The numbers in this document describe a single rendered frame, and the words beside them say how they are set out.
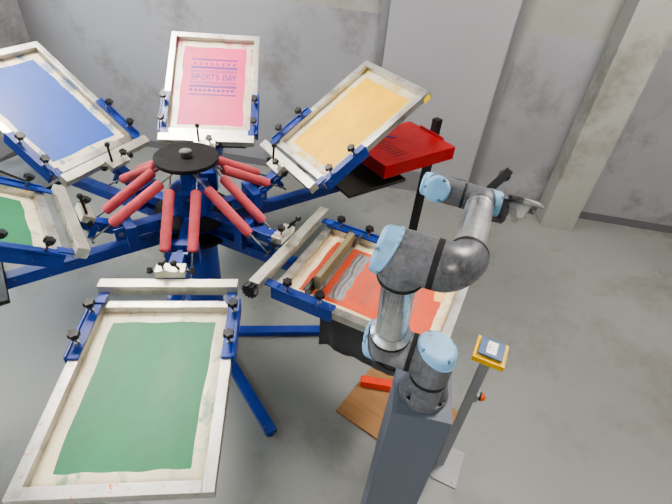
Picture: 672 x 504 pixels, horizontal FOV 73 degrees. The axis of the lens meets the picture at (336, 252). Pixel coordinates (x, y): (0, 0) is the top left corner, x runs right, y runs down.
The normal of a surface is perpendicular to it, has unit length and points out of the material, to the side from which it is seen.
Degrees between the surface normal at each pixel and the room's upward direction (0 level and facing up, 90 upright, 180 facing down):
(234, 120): 32
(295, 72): 90
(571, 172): 90
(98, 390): 0
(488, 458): 0
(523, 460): 0
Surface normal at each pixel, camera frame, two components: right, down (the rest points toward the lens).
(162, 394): 0.07, -0.77
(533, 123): -0.19, 0.61
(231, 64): 0.11, -0.32
